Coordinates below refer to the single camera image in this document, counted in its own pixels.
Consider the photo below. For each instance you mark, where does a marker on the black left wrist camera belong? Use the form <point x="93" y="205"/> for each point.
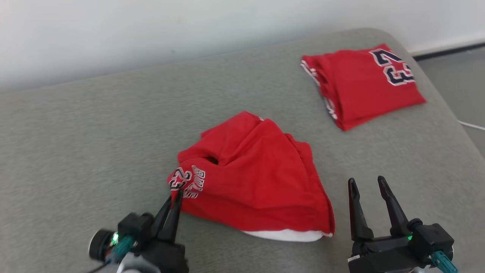
<point x="136" y="227"/>

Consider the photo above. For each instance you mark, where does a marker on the red shorts with white trim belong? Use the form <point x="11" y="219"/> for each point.
<point x="257" y="182"/>

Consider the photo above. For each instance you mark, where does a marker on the teal left camera connector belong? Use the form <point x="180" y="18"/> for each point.
<point x="121" y="248"/>

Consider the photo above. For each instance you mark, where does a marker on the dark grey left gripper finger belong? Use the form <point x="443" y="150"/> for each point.
<point x="172" y="223"/>
<point x="161" y="220"/>

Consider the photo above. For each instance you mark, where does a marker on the teal camera connector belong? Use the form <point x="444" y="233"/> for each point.
<point x="443" y="261"/>
<point x="121" y="248"/>

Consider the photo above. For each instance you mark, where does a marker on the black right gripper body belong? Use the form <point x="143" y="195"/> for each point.
<point x="382" y="258"/>

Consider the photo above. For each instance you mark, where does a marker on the teal right camera connector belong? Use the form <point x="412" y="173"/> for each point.
<point x="443" y="261"/>

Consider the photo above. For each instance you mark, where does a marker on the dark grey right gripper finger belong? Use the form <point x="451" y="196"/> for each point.
<point x="398" y="220"/>
<point x="359" y="223"/>

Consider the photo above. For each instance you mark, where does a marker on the red jersey with number 23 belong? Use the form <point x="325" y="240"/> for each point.
<point x="360" y="87"/>

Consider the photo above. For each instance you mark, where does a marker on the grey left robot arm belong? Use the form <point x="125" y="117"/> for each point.
<point x="136" y="267"/>

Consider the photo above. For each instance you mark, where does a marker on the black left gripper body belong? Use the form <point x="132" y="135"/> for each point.
<point x="170" y="259"/>

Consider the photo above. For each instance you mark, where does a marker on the white wall baseboard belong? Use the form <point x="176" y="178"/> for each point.
<point x="447" y="47"/>

